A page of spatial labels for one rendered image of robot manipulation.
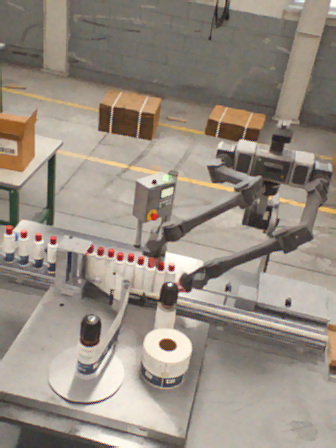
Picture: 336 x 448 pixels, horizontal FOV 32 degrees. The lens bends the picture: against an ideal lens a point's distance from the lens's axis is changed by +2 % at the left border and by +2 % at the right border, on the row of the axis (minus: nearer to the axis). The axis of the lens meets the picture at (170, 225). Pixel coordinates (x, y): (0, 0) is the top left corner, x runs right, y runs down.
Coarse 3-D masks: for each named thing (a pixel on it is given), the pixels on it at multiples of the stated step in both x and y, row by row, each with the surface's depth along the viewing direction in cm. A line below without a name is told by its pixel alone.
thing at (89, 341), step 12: (84, 324) 229; (96, 324) 229; (84, 336) 230; (96, 336) 231; (84, 348) 233; (96, 348) 234; (84, 360) 236; (96, 360) 238; (84, 372) 239; (96, 372) 244
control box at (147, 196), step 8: (152, 176) 274; (160, 176) 275; (136, 184) 270; (144, 184) 266; (160, 184) 269; (168, 184) 271; (136, 192) 271; (144, 192) 267; (152, 192) 266; (136, 200) 273; (144, 200) 269; (152, 200) 269; (160, 200) 273; (136, 208) 275; (144, 208) 271; (152, 208) 271; (160, 208) 276; (168, 208) 280; (136, 216) 277; (144, 216) 272; (160, 216) 279
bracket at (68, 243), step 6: (66, 240) 279; (72, 240) 279; (78, 240) 280; (84, 240) 281; (60, 246) 274; (66, 246) 275; (72, 246) 275; (78, 246) 276; (84, 246) 276; (78, 252) 272; (84, 252) 272
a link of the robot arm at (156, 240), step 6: (168, 222) 251; (174, 222) 249; (162, 228) 249; (156, 234) 248; (162, 234) 247; (150, 240) 244; (156, 240) 244; (162, 240) 245; (168, 240) 252; (150, 246) 246; (156, 246) 245; (162, 246) 245
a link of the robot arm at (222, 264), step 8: (280, 232) 263; (288, 232) 262; (272, 240) 266; (280, 240) 267; (248, 248) 273; (256, 248) 268; (264, 248) 267; (272, 248) 266; (280, 248) 265; (296, 248) 265; (224, 256) 277; (232, 256) 274; (240, 256) 271; (248, 256) 270; (256, 256) 269; (216, 264) 275; (224, 264) 274; (232, 264) 273; (216, 272) 277
